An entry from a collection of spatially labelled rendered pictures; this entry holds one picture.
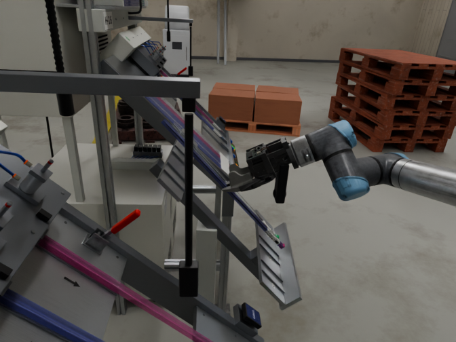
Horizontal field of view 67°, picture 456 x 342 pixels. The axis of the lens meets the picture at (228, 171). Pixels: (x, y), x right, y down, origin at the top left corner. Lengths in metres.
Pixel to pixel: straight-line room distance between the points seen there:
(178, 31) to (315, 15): 4.99
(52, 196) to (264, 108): 3.76
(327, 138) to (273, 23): 10.00
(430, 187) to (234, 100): 3.55
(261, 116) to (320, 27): 7.33
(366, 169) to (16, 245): 0.71
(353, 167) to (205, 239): 0.45
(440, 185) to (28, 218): 0.75
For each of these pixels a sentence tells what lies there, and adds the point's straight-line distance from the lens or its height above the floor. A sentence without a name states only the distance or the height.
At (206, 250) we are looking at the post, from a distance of 1.02.
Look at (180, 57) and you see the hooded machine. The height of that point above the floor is 0.41.
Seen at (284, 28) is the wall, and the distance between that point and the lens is 10.92.
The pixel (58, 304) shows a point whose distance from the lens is 0.56.
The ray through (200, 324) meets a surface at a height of 0.84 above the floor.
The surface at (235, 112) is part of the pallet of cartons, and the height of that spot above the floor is 0.24.
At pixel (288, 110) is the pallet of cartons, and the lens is 4.25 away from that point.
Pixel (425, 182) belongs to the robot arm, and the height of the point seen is 1.09.
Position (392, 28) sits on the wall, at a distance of 12.46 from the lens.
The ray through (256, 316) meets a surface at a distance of 0.83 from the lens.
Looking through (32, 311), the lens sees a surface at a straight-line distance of 0.52.
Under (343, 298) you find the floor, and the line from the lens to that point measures 2.09.
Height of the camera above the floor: 1.41
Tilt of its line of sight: 26 degrees down
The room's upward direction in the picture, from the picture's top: 3 degrees clockwise
